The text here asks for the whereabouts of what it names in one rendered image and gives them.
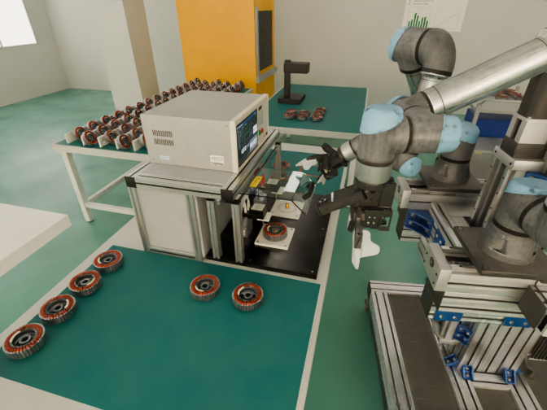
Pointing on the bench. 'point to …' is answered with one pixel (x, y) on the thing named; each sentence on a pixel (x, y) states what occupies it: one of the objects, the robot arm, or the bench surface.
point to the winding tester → (203, 128)
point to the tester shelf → (199, 176)
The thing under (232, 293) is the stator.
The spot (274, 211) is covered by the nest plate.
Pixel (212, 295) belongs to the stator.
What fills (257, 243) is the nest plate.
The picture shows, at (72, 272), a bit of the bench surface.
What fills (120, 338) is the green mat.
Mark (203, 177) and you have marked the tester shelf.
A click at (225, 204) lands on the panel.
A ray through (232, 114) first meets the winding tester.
